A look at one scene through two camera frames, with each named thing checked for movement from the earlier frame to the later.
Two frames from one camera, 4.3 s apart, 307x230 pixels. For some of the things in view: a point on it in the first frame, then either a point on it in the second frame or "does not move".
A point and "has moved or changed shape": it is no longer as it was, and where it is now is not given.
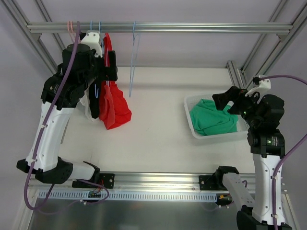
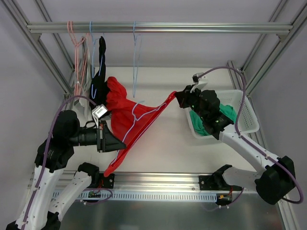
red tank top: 114,107 has moved or changed shape
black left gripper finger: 112,68 → 110,141
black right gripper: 237,101 → 189,96
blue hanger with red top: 97,94 → 138,128
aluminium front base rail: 140,181 does not move
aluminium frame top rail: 174,28 does not move
